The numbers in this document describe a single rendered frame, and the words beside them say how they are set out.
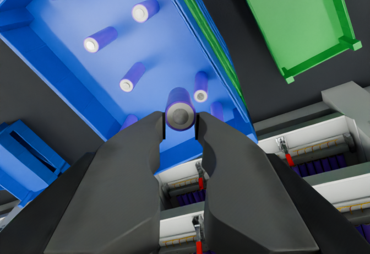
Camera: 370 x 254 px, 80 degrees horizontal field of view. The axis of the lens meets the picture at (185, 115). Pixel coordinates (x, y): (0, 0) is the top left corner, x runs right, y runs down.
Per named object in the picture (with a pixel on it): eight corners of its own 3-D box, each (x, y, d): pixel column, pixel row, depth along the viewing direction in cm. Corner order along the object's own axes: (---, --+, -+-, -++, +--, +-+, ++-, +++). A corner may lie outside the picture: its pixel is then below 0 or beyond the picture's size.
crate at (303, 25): (237, -14, 61) (241, -13, 54) (313, -67, 54) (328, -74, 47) (279, 74, 73) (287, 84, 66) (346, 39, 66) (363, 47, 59)
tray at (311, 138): (160, 166, 83) (146, 184, 70) (338, 111, 66) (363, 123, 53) (181, 212, 86) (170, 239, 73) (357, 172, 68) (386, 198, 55)
